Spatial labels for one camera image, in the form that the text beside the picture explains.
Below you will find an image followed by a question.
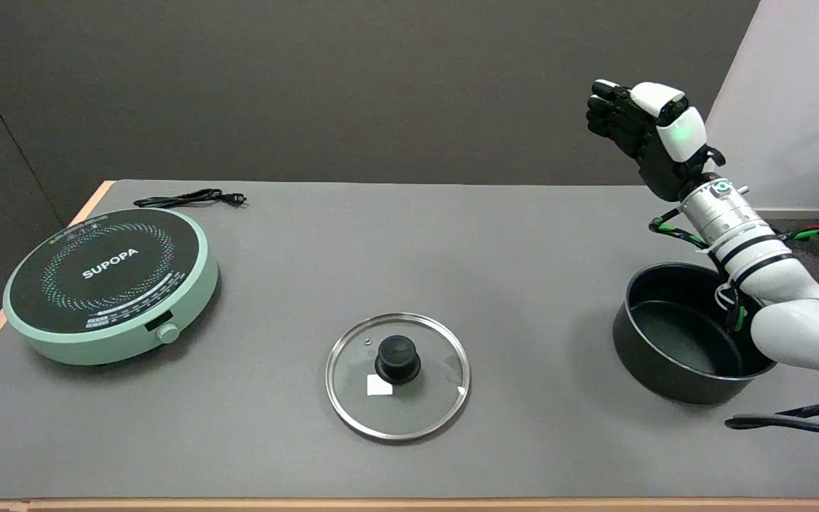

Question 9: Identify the coloured wire bundle blue connector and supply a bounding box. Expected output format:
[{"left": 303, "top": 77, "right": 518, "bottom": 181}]
[{"left": 650, "top": 210, "right": 819, "bottom": 331}]

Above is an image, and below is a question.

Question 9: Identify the black sheathed cable loop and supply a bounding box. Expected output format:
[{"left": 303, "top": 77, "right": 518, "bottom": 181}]
[{"left": 726, "top": 384, "right": 819, "bottom": 439}]

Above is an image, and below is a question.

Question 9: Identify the black power cord with plug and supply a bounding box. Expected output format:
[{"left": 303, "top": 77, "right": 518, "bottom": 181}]
[{"left": 134, "top": 188, "right": 247, "bottom": 209}]

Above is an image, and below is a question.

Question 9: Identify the black saucepan with handle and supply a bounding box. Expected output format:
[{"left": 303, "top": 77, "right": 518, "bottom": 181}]
[{"left": 612, "top": 262, "right": 780, "bottom": 406}]

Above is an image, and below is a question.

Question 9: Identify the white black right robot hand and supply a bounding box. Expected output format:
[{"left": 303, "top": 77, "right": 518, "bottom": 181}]
[{"left": 586, "top": 80, "right": 727, "bottom": 203}]

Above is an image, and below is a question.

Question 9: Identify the green round induction cooker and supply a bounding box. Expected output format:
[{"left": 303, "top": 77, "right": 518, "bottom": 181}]
[{"left": 2, "top": 208, "right": 220, "bottom": 366}]

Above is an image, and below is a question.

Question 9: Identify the glass pot lid black knob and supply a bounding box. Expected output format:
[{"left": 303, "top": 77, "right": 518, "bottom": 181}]
[{"left": 325, "top": 313, "right": 471, "bottom": 442}]

